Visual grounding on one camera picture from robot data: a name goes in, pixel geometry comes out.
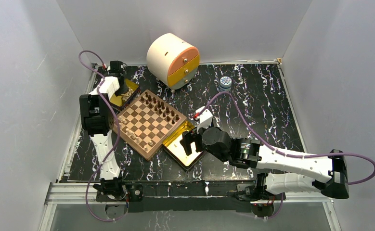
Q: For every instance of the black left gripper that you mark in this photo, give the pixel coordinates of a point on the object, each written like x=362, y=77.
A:
x=124, y=90

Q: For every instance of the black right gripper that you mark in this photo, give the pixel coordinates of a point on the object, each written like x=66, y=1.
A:
x=187, y=138

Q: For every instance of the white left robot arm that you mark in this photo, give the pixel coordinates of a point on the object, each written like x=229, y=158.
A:
x=98, y=120

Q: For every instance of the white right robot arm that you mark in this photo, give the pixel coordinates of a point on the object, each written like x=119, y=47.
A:
x=300, y=172

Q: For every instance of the gold tin with white pieces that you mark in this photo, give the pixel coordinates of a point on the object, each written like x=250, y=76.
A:
x=123, y=100

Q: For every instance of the dark chess pieces row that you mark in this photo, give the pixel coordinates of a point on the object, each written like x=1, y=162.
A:
x=154, y=110

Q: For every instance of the wooden chess board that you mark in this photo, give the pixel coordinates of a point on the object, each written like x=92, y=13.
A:
x=147, y=132

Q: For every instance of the empty gold tin lid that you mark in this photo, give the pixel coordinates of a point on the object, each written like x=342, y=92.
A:
x=173, y=147

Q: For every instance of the round pastel drawer cabinet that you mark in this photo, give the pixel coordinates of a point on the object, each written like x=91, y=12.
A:
x=172, y=60

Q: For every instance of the small blue white jar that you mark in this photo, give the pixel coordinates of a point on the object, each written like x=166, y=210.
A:
x=225, y=83

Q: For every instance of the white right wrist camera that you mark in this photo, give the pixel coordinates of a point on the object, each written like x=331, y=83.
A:
x=204, y=119

